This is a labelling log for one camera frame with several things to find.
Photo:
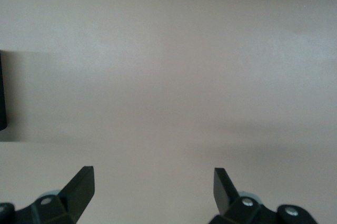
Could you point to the black plastic box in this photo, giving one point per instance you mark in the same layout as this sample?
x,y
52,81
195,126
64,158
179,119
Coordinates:
x,y
2,89

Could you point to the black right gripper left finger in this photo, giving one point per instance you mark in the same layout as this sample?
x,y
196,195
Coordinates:
x,y
76,195

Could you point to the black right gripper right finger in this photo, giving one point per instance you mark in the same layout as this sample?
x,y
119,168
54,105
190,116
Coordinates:
x,y
223,195

